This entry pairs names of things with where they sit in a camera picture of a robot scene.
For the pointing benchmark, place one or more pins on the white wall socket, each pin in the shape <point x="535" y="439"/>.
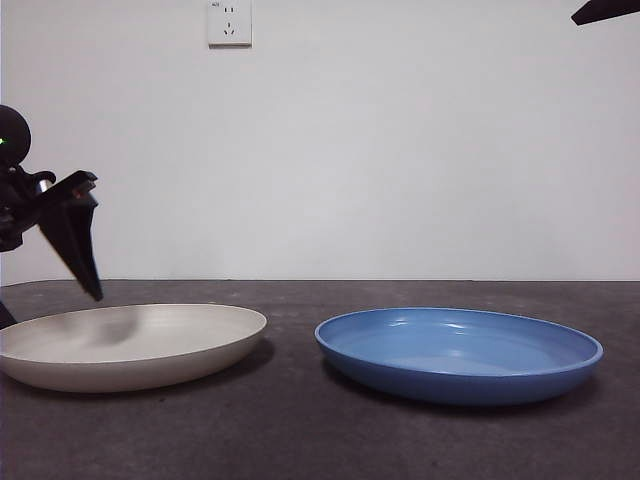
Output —
<point x="230" y="30"/>

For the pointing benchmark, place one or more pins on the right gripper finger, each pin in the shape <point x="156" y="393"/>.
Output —
<point x="610" y="9"/>

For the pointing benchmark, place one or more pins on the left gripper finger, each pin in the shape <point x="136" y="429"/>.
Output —
<point x="70" y="235"/>
<point x="4" y="316"/>

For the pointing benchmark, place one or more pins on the white round plate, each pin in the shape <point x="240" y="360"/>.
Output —
<point x="175" y="350"/>

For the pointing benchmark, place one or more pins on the blue round plate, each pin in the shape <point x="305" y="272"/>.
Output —
<point x="450" y="387"/>

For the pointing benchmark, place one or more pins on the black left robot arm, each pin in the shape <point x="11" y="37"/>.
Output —
<point x="12" y="130"/>

